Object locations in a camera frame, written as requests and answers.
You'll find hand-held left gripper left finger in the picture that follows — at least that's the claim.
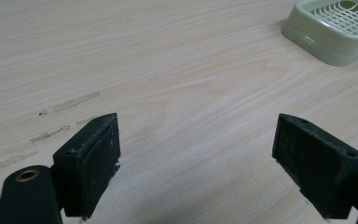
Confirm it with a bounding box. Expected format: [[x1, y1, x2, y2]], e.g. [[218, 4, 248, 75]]
[[52, 112, 122, 221]]

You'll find pale green plastic basket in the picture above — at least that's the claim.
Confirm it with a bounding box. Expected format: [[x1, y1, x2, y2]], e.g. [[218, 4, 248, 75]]
[[281, 0, 358, 67]]

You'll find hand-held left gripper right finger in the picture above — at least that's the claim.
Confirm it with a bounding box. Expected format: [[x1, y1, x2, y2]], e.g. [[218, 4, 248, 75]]
[[271, 113, 358, 220]]

